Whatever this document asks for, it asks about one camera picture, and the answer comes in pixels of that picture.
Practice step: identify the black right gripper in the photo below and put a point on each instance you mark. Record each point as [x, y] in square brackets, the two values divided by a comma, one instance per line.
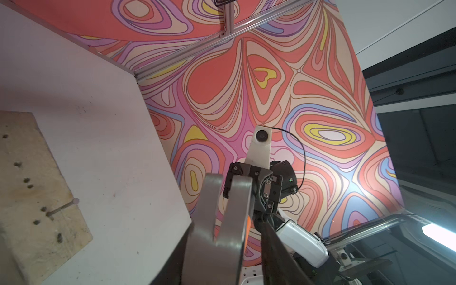
[267, 184]

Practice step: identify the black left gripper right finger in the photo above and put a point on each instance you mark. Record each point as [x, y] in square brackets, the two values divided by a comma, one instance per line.
[278, 266]

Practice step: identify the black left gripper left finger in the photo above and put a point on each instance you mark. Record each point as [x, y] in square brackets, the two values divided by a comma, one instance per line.
[171, 272]

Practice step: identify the claw hammer orange black handle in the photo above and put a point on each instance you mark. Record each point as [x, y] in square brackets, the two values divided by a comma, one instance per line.
[214, 256]

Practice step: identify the wooden block with nails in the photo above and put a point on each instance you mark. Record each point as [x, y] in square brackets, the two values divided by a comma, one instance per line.
[41, 224]

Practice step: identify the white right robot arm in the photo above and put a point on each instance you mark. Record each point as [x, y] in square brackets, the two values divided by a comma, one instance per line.
[307, 245]

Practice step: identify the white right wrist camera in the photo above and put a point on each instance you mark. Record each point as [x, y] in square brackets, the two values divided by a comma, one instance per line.
[260, 148]

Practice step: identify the aluminium frame corner post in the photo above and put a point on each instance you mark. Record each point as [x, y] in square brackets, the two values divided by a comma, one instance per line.
[219, 38]

